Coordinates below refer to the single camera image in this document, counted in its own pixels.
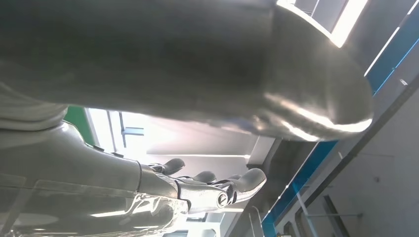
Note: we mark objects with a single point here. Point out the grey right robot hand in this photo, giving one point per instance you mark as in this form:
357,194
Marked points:
163,65

